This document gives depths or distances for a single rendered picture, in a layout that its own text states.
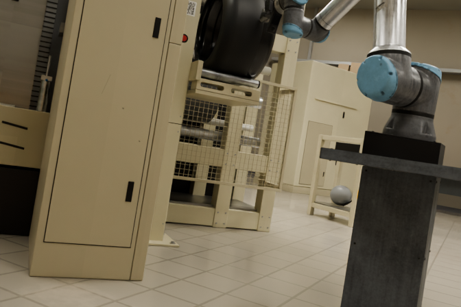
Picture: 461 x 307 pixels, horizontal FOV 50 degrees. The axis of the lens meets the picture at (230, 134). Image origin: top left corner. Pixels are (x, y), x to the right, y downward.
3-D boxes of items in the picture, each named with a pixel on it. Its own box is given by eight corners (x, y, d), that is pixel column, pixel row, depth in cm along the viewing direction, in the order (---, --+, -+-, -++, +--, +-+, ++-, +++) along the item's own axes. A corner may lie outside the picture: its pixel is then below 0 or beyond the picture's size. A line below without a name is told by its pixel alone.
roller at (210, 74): (199, 67, 248) (197, 66, 252) (197, 76, 249) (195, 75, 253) (261, 81, 261) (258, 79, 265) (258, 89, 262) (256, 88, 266)
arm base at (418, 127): (435, 144, 187) (440, 118, 187) (434, 142, 170) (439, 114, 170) (385, 135, 195) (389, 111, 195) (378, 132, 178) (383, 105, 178)
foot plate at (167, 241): (126, 243, 239) (127, 239, 239) (117, 231, 263) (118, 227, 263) (179, 247, 249) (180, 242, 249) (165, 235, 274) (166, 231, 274)
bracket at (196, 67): (195, 79, 244) (198, 59, 244) (173, 83, 281) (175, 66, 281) (202, 80, 245) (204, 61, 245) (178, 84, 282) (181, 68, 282)
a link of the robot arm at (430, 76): (443, 117, 181) (452, 70, 180) (416, 109, 170) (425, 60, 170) (407, 114, 193) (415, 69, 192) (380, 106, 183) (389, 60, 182)
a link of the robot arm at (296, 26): (311, 38, 216) (312, 10, 217) (291, 31, 209) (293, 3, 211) (296, 42, 224) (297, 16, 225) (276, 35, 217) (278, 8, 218)
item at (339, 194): (351, 227, 437) (365, 138, 439) (306, 213, 488) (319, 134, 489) (377, 229, 457) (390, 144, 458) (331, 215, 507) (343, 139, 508)
